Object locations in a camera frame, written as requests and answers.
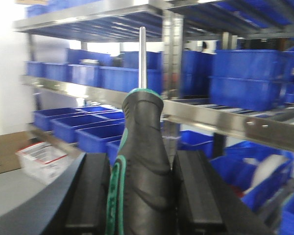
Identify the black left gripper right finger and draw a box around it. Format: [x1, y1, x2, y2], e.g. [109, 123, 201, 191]
[173, 150, 225, 235]

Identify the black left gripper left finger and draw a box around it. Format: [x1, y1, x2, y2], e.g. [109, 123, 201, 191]
[64, 153, 110, 235]

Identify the green black screwdriver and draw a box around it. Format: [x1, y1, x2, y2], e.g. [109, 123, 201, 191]
[105, 26, 176, 235]

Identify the brown cardboard box on floor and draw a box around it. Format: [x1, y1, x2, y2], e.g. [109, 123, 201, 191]
[0, 131, 30, 174]

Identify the steel rack with blue bins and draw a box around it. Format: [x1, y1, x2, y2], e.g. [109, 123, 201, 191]
[14, 0, 294, 235]

